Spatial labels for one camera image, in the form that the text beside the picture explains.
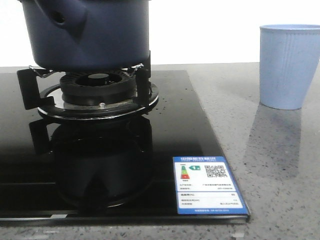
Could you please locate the light blue ribbed cup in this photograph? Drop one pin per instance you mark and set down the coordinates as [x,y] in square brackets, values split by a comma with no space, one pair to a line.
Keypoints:
[289,56]

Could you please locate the dark blue cooking pot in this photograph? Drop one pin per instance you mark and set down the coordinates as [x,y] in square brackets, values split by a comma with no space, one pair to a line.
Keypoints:
[87,35]

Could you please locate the blue energy label sticker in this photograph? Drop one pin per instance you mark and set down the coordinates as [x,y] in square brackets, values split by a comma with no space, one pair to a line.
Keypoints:
[205,185]

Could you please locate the right gas burner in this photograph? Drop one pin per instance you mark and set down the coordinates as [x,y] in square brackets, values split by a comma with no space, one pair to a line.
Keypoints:
[91,96]

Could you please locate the black glass gas cooktop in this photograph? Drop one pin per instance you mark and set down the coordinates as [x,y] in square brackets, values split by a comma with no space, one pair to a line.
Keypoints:
[106,172]

